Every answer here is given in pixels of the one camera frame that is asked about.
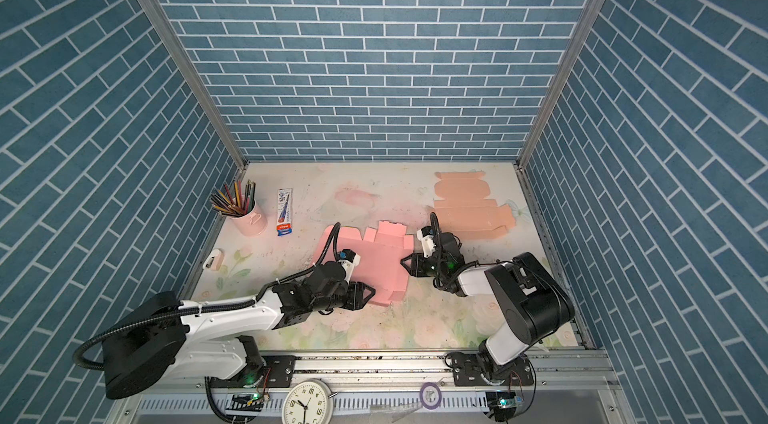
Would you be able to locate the white blue pencil box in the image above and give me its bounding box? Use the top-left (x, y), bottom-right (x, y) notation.
top-left (276, 188), bottom-right (293, 237)

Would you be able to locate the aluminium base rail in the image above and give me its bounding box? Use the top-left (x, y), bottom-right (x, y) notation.
top-left (108, 348), bottom-right (635, 423)

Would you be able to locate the pink metal pencil bucket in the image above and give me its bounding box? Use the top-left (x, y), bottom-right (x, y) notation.
top-left (229, 203), bottom-right (268, 237)

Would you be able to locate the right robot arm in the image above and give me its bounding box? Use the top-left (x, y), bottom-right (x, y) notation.
top-left (400, 233), bottom-right (575, 383)

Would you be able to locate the white wall clock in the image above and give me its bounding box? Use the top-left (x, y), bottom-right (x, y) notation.
top-left (281, 379), bottom-right (334, 424)

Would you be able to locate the tan flat cardboard box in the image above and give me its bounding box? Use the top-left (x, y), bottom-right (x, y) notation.
top-left (433, 171), bottom-right (517, 240)

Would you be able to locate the purple tape roll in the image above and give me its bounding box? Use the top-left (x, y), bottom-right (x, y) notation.
top-left (419, 382), bottom-right (442, 411)

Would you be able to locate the bundle of coloured pencils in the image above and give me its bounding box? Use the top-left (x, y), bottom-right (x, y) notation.
top-left (209, 180), bottom-right (256, 218)

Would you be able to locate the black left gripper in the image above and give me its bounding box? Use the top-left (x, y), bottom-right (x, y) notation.
top-left (311, 280), bottom-right (379, 313)

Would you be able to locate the white round object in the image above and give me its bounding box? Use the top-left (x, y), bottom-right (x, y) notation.
top-left (204, 249), bottom-right (224, 272)

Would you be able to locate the pink cardboard box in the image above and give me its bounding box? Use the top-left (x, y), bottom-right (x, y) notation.
top-left (338, 221), bottom-right (414, 307)

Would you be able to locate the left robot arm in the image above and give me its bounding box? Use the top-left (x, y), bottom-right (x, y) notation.
top-left (73, 260), bottom-right (376, 400)

